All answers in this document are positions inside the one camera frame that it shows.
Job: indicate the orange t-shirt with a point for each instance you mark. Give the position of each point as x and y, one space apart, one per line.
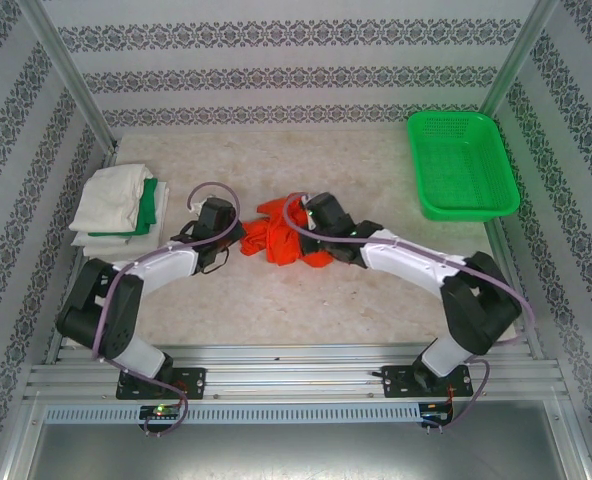
276 240

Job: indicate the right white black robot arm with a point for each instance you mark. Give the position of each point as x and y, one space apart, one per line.
406 260

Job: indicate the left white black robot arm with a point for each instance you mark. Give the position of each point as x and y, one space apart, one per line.
126 312

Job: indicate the green folded t-shirt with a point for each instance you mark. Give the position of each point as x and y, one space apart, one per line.
148 205

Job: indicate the cream folded t-shirt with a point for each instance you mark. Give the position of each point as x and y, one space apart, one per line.
111 195

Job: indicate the white folded t-shirt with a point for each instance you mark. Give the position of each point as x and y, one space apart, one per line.
106 246

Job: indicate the green plastic basket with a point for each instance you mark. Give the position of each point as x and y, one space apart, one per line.
466 165

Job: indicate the wide aluminium base rail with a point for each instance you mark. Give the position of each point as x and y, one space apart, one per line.
296 375

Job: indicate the aluminium side rail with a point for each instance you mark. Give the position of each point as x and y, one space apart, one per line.
496 232

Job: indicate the aluminium frame post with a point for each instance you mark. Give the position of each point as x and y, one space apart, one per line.
71 75
521 55

